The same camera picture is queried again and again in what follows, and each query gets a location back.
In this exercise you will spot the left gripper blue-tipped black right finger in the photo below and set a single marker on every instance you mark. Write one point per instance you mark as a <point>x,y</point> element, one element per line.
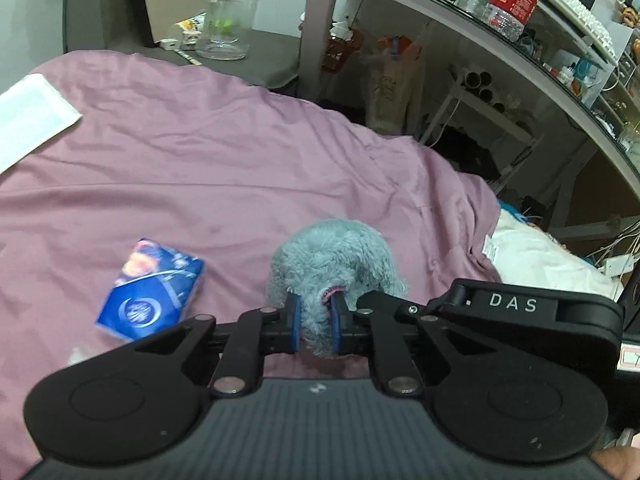
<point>380,330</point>

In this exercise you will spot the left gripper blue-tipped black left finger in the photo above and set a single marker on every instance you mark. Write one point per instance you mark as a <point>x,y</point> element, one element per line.
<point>243,345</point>

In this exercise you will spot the grey fluffy plush toy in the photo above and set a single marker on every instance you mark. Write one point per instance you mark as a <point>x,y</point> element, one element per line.
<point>330,256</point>

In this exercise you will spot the blue tissue pack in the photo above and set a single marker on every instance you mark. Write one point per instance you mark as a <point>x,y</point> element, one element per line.
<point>152,292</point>

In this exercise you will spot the person's right hand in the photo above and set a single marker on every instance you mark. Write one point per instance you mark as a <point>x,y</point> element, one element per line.
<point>621,462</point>

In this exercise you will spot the white blanket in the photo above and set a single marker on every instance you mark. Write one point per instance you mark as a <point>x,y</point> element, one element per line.
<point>525,255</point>

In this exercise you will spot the pink bed sheet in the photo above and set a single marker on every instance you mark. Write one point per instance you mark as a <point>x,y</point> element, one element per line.
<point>215,167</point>

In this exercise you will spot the white flat board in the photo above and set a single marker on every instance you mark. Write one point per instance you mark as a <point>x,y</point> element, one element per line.
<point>32,112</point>

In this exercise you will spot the white keyboard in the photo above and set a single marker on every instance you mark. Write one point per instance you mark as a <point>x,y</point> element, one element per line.
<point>576,12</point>

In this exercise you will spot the curved black-top desk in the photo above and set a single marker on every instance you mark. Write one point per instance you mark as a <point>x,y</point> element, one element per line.
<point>318,18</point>

